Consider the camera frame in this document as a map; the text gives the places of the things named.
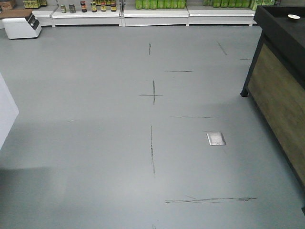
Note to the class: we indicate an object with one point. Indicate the metal floor outlet plate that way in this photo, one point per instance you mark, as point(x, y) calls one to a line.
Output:
point(216, 139)

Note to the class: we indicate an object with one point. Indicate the black wooden display stand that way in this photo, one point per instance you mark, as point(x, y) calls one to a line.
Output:
point(276, 80)

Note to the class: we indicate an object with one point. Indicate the white store shelf unit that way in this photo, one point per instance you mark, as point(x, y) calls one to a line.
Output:
point(68, 12)

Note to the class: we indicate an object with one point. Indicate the white floor machine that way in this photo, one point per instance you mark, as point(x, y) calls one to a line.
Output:
point(22, 27)

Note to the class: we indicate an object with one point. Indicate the small white dish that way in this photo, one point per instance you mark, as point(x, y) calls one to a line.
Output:
point(293, 17)

